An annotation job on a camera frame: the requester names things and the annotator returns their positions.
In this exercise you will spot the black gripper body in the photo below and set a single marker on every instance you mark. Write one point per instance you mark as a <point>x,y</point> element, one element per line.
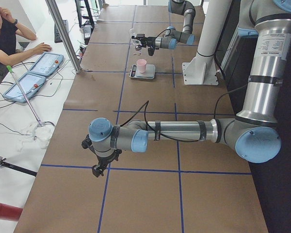
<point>146,40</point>
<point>102,160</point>

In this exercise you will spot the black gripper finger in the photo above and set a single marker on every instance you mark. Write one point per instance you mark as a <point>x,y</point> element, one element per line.
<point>97,171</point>

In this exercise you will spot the glass sauce dispenser bottle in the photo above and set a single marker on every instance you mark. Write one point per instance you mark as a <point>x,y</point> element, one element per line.
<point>137,45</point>

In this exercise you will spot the pink plastic cup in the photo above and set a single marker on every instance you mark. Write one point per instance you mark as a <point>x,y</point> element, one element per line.
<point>141,65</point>

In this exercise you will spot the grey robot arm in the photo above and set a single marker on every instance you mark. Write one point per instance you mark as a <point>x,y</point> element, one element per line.
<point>169,37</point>
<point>253,133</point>

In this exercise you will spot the white digital kitchen scale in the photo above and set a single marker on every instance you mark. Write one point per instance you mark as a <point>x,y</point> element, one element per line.
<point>149,73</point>

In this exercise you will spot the crumpled white cloth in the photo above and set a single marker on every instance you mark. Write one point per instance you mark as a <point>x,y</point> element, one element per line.
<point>43,134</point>

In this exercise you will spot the lower blue teach pendant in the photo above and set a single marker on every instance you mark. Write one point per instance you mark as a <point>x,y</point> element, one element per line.
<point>30,84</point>

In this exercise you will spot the blue teach pendant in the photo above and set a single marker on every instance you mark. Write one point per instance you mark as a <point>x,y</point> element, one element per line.
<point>30,84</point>
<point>46,64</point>

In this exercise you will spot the upper blue teach pendant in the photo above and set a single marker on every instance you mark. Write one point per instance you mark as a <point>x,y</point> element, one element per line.
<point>46,64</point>

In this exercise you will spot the red cylinder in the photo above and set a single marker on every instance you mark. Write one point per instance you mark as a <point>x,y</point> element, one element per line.
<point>10,213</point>

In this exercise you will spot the person in black shirt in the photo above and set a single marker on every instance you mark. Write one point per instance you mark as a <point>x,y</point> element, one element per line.
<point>9,29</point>

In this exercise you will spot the aluminium frame post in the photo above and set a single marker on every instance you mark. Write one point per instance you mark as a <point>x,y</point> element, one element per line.
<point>55,13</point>

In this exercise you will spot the metal rod green handle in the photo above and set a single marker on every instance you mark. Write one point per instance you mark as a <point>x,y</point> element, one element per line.
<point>40,123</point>

